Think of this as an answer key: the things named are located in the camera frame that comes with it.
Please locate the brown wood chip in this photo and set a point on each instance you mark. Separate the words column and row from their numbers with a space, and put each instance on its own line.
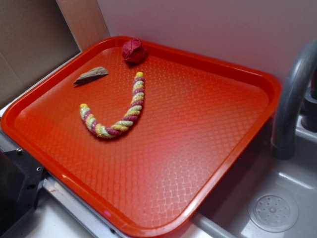
column 91, row 75

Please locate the red plastic serving tray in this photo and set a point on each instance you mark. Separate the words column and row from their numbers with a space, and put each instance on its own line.
column 198, row 116

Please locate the crumpled red paper ball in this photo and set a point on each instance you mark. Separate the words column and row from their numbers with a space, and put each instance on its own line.
column 133, row 51

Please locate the grey toy sink basin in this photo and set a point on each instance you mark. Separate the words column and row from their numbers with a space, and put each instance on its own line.
column 224, row 213

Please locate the grey toy faucet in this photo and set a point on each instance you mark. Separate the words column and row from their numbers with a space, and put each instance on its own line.
column 298, row 98

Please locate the brown cardboard panel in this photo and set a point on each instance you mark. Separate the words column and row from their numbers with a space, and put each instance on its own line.
column 38, row 36

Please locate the round sink drain strainer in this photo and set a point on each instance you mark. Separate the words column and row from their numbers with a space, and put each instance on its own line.
column 273, row 211

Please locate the multicolour twisted rope toy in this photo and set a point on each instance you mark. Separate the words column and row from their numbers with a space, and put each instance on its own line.
column 122, row 125

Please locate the black metal bracket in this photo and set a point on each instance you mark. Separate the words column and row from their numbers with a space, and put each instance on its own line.
column 21, row 178

